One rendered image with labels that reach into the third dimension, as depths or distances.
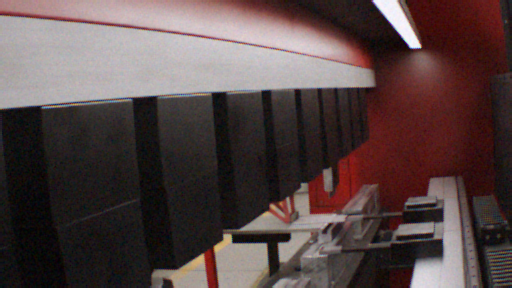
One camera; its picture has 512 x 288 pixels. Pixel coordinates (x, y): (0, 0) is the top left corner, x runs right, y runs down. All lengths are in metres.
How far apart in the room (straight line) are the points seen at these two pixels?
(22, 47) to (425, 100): 2.13
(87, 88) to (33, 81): 0.08
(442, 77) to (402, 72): 0.16
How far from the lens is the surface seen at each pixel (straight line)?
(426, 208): 1.58
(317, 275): 1.44
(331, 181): 1.60
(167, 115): 0.64
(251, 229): 1.63
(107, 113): 0.53
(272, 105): 1.00
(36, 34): 0.44
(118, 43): 0.55
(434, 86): 2.46
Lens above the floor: 1.31
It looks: 4 degrees down
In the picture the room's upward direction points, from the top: 5 degrees counter-clockwise
